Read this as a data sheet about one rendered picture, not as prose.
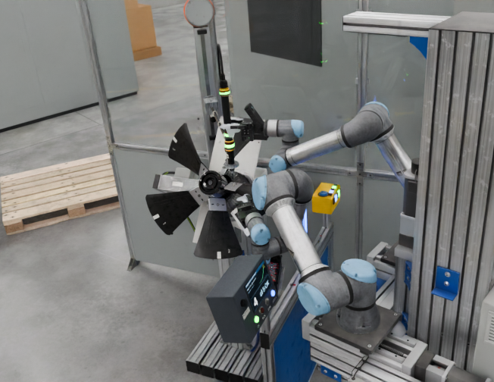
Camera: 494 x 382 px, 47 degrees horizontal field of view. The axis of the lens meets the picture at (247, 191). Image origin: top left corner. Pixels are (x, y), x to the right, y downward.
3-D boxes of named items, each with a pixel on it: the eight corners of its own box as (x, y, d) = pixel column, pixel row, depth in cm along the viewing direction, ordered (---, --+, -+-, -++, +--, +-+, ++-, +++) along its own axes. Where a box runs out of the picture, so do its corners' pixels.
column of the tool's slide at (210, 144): (223, 295, 384) (192, 26, 302) (235, 293, 385) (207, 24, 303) (225, 300, 379) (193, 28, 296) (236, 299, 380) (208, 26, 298)
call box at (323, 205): (321, 199, 292) (320, 181, 287) (340, 202, 288) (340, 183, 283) (311, 214, 279) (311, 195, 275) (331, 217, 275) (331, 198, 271)
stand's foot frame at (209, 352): (232, 305, 373) (231, 295, 370) (296, 320, 356) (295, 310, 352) (186, 371, 324) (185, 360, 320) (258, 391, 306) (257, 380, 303)
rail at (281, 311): (326, 233, 298) (326, 220, 294) (333, 235, 296) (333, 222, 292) (261, 347, 226) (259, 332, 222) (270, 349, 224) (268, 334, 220)
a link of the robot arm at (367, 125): (381, 143, 211) (274, 181, 237) (386, 133, 219) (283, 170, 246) (368, 116, 208) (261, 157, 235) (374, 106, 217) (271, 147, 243)
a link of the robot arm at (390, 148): (417, 228, 233) (346, 119, 224) (422, 211, 245) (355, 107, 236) (443, 218, 226) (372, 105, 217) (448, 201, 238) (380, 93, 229)
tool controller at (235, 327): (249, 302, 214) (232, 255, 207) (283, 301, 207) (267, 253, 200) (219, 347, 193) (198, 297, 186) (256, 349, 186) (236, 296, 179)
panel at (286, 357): (327, 335, 324) (326, 238, 294) (329, 336, 323) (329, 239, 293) (276, 451, 258) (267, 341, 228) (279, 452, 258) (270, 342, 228)
